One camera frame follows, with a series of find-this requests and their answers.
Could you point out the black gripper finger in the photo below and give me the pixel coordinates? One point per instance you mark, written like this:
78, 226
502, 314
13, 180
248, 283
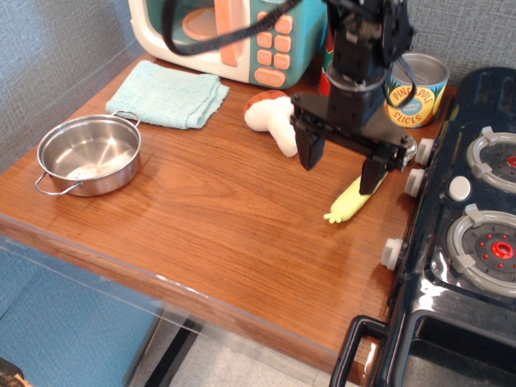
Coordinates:
310, 146
374, 170

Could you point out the tomato sauce can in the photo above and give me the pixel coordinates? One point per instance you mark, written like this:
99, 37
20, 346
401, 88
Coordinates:
324, 86

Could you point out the orange object at corner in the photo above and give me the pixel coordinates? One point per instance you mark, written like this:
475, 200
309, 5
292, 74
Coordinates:
11, 375

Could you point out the black toy stove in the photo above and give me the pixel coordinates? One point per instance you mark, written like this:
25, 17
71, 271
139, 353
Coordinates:
452, 301

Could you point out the plush mushroom toy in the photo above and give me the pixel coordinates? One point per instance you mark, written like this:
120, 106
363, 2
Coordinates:
270, 111

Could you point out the light blue folded cloth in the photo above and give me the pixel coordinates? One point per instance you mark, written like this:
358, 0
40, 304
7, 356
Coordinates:
168, 97

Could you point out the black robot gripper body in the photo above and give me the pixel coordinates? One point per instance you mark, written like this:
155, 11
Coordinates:
353, 116

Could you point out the small steel pot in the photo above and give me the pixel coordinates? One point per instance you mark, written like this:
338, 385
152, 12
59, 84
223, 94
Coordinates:
91, 155

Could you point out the pineapple slices can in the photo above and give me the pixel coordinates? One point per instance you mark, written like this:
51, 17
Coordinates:
415, 89

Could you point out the yellow handled metal scoop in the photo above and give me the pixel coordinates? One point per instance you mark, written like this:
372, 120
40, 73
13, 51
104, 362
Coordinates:
349, 202

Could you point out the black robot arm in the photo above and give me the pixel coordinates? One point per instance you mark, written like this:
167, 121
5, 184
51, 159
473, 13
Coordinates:
369, 37

